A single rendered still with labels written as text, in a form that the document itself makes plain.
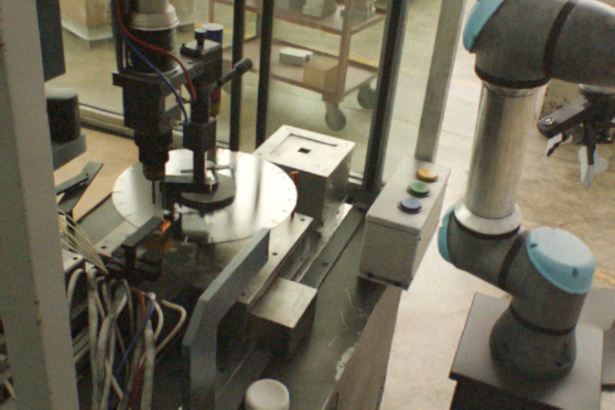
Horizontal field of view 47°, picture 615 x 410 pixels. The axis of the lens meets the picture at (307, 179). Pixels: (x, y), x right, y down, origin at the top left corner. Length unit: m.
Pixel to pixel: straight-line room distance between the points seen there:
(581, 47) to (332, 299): 0.67
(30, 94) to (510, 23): 0.71
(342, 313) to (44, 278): 0.86
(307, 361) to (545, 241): 0.45
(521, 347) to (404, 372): 1.08
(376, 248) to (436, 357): 1.08
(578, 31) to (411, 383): 1.53
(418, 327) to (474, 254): 1.28
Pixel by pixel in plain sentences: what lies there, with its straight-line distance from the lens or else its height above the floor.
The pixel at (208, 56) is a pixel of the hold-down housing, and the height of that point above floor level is 1.24.
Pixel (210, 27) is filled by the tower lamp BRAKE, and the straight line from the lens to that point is 1.48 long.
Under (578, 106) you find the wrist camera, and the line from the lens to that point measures 1.57.
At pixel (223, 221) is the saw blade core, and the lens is 1.21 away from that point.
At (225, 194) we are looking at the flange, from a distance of 1.27.
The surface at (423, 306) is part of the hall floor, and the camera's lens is 2.62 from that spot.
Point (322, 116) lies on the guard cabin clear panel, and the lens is 1.66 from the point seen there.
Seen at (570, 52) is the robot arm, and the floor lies 1.33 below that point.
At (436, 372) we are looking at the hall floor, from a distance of 2.38.
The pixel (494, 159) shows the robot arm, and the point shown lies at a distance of 1.16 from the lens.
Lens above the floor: 1.62
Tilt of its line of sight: 30 degrees down
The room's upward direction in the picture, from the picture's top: 6 degrees clockwise
